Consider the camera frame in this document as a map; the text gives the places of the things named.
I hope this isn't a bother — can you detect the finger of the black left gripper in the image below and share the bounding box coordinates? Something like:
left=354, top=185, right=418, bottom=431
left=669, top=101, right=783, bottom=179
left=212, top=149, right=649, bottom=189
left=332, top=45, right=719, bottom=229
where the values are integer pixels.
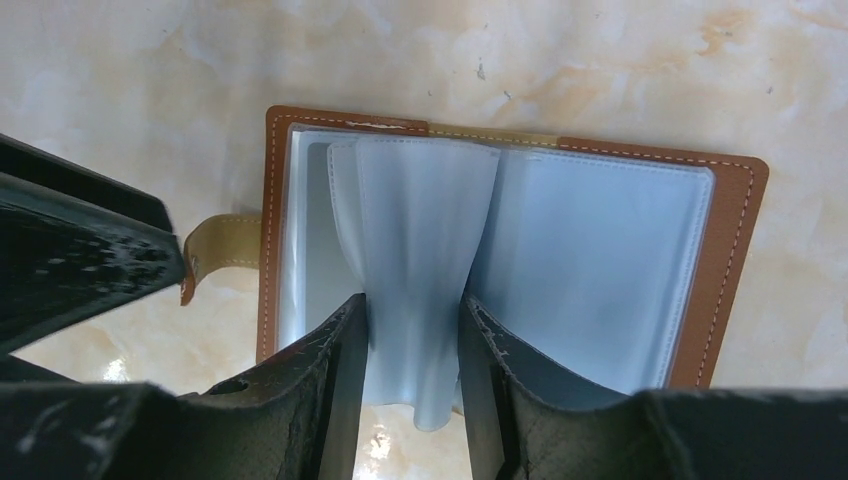
left=1, top=135, right=173, bottom=233
left=1, top=175, right=185, bottom=354

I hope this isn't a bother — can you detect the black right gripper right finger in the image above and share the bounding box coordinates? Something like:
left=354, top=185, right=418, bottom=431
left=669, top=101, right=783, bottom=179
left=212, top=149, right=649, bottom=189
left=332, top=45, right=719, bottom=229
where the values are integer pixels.
left=459, top=296, right=847, bottom=479

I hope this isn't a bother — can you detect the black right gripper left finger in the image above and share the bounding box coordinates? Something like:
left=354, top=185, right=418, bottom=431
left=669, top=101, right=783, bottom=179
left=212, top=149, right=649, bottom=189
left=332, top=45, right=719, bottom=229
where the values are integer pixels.
left=1, top=294, right=368, bottom=479

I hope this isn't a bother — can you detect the brown leather card holder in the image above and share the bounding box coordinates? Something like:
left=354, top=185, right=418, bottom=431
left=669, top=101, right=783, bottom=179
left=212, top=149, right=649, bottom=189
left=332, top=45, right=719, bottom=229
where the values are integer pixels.
left=180, top=105, right=769, bottom=430

